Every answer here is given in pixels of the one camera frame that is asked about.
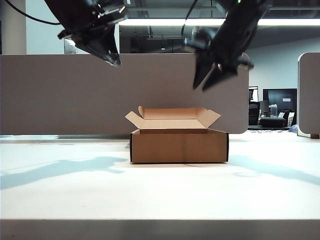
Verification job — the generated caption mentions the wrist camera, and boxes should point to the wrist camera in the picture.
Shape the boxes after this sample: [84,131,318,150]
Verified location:
[183,25,216,54]
[97,0,129,24]

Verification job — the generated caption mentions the narrow grey desk partition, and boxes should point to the narrow grey desk partition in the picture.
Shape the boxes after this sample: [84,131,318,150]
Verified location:
[297,51,320,139]

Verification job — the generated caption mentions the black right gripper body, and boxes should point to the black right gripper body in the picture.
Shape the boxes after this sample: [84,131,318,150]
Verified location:
[199,23,255,76]

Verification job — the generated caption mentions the open brown cardboard box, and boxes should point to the open brown cardboard box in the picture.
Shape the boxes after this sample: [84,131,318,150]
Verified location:
[124,105,229,165]

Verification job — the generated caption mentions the wide grey desk partition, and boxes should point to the wide grey desk partition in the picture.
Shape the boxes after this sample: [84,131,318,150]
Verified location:
[0,52,250,136]

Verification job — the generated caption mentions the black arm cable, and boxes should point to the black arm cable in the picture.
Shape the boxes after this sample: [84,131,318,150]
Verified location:
[180,0,199,35]
[4,0,61,26]

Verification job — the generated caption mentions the round black ottoman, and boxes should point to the round black ottoman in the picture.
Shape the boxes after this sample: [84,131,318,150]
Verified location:
[259,117,286,128]

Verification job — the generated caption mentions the long ceiling light strip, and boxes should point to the long ceiling light strip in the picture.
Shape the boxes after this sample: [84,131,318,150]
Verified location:
[118,18,320,27]

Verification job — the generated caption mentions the large black monitor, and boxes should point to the large black monitor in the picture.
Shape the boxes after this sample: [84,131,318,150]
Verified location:
[262,88,298,112]

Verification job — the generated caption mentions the grey computer case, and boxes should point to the grey computer case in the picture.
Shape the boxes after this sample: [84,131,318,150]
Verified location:
[268,104,279,118]

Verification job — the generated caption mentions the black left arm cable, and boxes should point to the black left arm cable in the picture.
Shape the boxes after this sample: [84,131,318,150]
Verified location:
[4,0,61,26]

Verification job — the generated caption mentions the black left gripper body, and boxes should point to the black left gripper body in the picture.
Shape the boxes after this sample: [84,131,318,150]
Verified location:
[57,11,118,48]

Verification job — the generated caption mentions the small monitor with white screen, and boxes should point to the small monitor with white screen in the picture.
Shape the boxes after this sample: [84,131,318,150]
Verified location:
[248,86,259,103]

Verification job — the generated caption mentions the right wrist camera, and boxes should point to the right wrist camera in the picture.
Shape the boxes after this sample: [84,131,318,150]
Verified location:
[183,25,216,54]

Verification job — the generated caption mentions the black office chair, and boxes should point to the black office chair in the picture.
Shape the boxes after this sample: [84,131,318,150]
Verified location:
[248,101,261,126]

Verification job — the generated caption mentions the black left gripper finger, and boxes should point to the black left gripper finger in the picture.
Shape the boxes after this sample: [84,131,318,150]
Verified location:
[101,23,123,66]
[74,31,119,67]

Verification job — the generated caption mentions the metal wall switch plate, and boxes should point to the metal wall switch plate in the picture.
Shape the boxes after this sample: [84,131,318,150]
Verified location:
[64,38,77,55]

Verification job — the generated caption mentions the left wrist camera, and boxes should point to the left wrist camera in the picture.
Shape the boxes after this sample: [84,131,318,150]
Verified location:
[97,0,129,24]

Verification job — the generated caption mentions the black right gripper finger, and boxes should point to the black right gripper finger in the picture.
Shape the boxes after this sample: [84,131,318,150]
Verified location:
[201,63,239,92]
[191,53,217,90]

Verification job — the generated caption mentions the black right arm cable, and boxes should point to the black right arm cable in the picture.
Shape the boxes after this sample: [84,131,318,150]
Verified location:
[180,0,199,35]

